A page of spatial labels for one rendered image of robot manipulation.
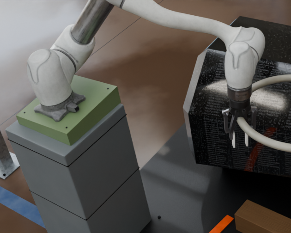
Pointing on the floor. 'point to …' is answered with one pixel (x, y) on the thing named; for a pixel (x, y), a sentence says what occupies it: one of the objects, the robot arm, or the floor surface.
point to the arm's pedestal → (84, 178)
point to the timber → (263, 220)
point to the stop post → (1, 153)
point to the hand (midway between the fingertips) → (239, 138)
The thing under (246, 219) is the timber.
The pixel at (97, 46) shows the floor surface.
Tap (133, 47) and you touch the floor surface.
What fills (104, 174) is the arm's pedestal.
